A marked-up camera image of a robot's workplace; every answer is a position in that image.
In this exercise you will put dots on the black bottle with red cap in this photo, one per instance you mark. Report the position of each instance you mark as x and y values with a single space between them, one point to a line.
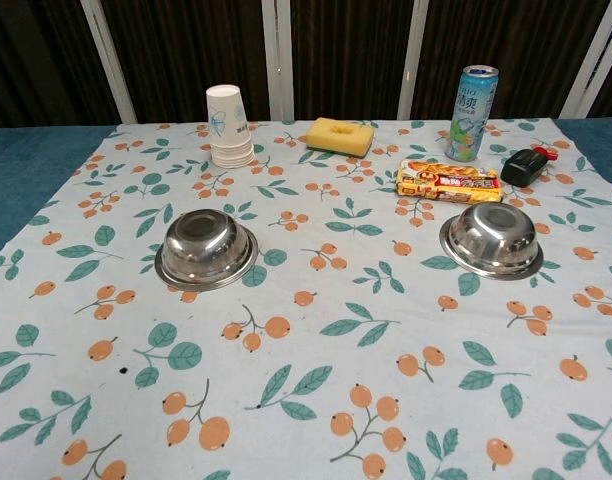
521 167

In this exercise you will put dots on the white paper cup stack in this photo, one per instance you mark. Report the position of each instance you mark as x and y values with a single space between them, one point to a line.
227 125

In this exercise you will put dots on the teal table cover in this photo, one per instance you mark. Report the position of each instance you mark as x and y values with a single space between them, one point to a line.
26 165

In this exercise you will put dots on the yellow red snack packet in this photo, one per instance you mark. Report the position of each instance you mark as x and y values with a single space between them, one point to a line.
448 182

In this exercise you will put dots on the stainless steel bowl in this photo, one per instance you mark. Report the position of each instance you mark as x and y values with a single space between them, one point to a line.
206 247
491 242

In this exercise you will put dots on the floral orange fruit tablecloth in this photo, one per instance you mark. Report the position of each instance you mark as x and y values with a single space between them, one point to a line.
336 325

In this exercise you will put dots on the yellow sponge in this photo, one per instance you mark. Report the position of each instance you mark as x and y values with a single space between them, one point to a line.
338 137

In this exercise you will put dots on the light blue drink can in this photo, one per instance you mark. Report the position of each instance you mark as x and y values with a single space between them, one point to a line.
470 115

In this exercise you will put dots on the white frame post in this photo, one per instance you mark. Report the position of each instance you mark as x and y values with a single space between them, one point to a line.
108 65
588 70
412 65
277 60

